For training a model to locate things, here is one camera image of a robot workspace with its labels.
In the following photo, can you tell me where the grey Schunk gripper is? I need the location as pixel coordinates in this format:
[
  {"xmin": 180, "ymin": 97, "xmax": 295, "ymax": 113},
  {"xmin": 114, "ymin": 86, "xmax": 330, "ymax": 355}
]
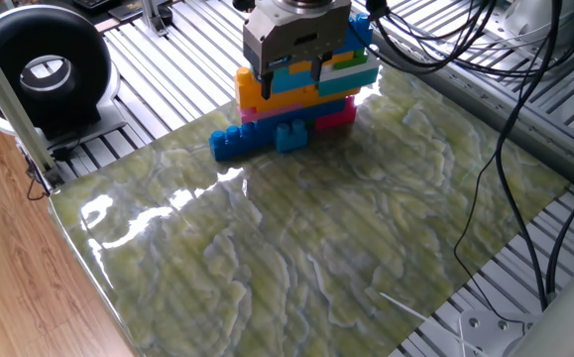
[{"xmin": 242, "ymin": 0, "xmax": 353, "ymax": 101}]

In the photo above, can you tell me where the light blue flat block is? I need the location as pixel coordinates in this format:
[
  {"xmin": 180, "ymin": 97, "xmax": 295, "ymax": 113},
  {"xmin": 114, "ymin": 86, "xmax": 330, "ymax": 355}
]
[{"xmin": 271, "ymin": 67, "xmax": 323, "ymax": 94}]

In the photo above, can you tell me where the teal two-stud toy block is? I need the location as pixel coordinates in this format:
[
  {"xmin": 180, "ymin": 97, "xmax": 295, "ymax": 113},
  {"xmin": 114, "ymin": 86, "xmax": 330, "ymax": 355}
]
[{"xmin": 249, "ymin": 63, "xmax": 290, "ymax": 83}]

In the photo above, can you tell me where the slim orange toy block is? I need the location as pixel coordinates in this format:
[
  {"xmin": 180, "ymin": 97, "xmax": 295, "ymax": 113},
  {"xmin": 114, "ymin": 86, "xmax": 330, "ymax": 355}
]
[{"xmin": 288, "ymin": 52, "xmax": 355, "ymax": 75}]

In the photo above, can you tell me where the long orange toy block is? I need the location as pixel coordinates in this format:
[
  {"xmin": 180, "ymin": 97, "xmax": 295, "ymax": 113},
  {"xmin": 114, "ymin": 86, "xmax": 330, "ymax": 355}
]
[{"xmin": 255, "ymin": 84, "xmax": 362, "ymax": 114}]

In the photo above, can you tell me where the light pink toy block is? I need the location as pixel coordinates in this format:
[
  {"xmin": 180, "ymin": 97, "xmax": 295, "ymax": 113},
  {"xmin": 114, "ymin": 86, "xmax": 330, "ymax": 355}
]
[{"xmin": 238, "ymin": 101, "xmax": 307, "ymax": 125}]

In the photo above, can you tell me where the chunky orange toy block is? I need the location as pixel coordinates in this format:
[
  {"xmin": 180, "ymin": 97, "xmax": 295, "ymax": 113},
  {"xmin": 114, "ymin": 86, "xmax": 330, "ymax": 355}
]
[{"xmin": 234, "ymin": 66, "xmax": 276, "ymax": 113}]

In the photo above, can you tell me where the medium blue toy block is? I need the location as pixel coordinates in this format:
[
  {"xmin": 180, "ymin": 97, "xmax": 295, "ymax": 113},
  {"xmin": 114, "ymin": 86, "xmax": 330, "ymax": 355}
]
[{"xmin": 254, "ymin": 97, "xmax": 347, "ymax": 135}]

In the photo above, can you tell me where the long teal toy block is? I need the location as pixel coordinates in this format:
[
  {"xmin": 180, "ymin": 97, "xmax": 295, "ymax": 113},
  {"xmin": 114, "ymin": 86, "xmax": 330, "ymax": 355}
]
[{"xmin": 317, "ymin": 66, "xmax": 381, "ymax": 98}]

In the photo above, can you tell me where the white toy block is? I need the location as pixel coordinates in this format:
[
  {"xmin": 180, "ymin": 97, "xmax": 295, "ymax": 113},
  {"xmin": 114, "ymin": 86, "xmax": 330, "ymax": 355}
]
[{"xmin": 318, "ymin": 44, "xmax": 382, "ymax": 83}]

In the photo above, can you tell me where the magenta toy block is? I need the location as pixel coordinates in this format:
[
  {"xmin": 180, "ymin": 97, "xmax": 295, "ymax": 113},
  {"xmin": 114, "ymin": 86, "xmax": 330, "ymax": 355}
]
[{"xmin": 313, "ymin": 94, "xmax": 358, "ymax": 132}]

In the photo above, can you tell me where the green flat toy block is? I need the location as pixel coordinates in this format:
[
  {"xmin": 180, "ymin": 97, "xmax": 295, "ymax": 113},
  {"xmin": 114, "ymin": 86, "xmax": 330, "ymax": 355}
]
[{"xmin": 333, "ymin": 48, "xmax": 369, "ymax": 70}]

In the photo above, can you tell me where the light blue crosswise block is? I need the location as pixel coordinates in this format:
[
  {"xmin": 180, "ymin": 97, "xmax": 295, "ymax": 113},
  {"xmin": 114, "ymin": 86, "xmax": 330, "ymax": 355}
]
[{"xmin": 274, "ymin": 118, "xmax": 310, "ymax": 154}]

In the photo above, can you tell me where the dark blue four-stud block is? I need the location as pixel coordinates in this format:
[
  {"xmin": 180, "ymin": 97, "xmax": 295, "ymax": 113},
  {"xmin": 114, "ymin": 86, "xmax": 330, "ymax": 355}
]
[{"xmin": 333, "ymin": 13, "xmax": 375, "ymax": 56}]

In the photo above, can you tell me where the long blue base block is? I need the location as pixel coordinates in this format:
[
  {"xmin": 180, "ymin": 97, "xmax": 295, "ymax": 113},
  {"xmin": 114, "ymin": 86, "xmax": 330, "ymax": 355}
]
[{"xmin": 208, "ymin": 118, "xmax": 317, "ymax": 163}]

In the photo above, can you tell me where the green marble-pattern mat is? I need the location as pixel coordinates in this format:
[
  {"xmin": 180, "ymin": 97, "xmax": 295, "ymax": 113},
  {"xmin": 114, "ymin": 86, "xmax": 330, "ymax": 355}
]
[{"xmin": 48, "ymin": 63, "xmax": 571, "ymax": 357}]

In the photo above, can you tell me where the dark flat notebook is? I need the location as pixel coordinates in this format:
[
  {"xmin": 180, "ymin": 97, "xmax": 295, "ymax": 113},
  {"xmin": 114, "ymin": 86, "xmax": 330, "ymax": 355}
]
[{"xmin": 107, "ymin": 0, "xmax": 173, "ymax": 24}]

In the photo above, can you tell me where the black keyboard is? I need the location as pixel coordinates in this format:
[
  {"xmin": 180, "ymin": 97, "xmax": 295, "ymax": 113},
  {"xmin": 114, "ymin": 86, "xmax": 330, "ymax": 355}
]
[{"xmin": 71, "ymin": 0, "xmax": 119, "ymax": 12}]

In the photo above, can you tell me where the white rounded device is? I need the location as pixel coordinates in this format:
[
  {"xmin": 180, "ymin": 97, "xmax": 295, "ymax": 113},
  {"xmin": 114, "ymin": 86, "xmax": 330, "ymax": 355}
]
[{"xmin": 504, "ymin": 0, "xmax": 574, "ymax": 51}]

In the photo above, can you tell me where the white zip tie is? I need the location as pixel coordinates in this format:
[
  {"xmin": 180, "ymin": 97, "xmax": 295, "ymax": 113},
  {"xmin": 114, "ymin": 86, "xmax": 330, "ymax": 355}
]
[{"xmin": 378, "ymin": 292, "xmax": 486, "ymax": 356}]

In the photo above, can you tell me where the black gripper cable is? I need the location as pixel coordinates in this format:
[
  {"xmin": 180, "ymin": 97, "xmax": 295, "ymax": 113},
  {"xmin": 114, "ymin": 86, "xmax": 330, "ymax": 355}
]
[{"xmin": 348, "ymin": 0, "xmax": 466, "ymax": 75}]

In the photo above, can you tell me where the aluminium frame post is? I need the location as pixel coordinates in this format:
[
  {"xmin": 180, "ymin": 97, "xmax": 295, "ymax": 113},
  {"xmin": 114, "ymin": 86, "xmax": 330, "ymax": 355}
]
[
  {"xmin": 140, "ymin": 0, "xmax": 170, "ymax": 39},
  {"xmin": 0, "ymin": 17, "xmax": 64, "ymax": 190}
]

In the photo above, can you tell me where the black cable bundle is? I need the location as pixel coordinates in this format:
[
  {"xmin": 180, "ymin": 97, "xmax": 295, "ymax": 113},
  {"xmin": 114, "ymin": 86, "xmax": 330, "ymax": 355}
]
[{"xmin": 385, "ymin": 0, "xmax": 574, "ymax": 80}]

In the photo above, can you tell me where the thin black cable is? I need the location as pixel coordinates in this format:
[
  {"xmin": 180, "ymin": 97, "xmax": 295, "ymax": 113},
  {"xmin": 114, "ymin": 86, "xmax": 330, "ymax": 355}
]
[{"xmin": 452, "ymin": 143, "xmax": 528, "ymax": 326}]

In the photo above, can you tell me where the thick black cable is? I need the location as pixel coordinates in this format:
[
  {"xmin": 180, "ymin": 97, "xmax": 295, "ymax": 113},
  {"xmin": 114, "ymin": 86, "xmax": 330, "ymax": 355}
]
[{"xmin": 494, "ymin": 0, "xmax": 565, "ymax": 311}]

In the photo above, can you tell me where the black ring-shaped device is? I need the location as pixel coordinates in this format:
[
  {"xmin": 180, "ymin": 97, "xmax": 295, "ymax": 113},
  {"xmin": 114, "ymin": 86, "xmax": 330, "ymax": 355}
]
[{"xmin": 0, "ymin": 3, "xmax": 128, "ymax": 150}]

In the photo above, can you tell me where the curved black cable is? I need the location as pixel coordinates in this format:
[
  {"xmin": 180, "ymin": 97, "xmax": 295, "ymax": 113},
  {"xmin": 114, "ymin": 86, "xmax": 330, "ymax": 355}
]
[{"xmin": 545, "ymin": 207, "xmax": 574, "ymax": 298}]

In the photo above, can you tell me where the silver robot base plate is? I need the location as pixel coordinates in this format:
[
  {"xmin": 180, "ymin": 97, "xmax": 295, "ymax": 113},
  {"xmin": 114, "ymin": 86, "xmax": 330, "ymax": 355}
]
[{"xmin": 457, "ymin": 307, "xmax": 545, "ymax": 357}]

